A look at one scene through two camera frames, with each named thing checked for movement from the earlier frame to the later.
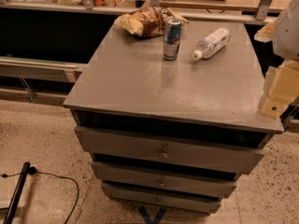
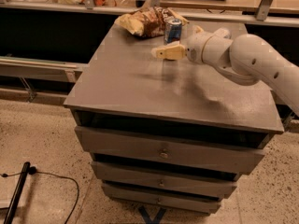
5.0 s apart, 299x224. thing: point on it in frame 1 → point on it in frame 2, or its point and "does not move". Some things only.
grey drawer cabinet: (172, 134) does not move
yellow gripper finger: (266, 33) → (195, 43)
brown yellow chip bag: (148, 21) does not move
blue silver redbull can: (171, 38) does not move
